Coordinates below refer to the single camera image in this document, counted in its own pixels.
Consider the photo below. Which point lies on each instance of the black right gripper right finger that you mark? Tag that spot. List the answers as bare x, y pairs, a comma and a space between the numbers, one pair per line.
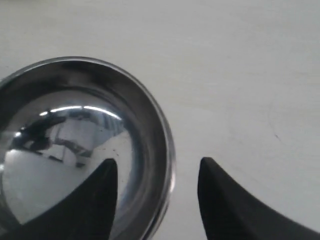
229, 212

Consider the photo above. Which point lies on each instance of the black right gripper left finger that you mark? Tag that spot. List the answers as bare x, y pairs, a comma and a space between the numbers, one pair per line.
87, 213

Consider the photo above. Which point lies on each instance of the ribbed stainless steel bowl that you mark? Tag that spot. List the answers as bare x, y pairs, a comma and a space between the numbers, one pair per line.
60, 118

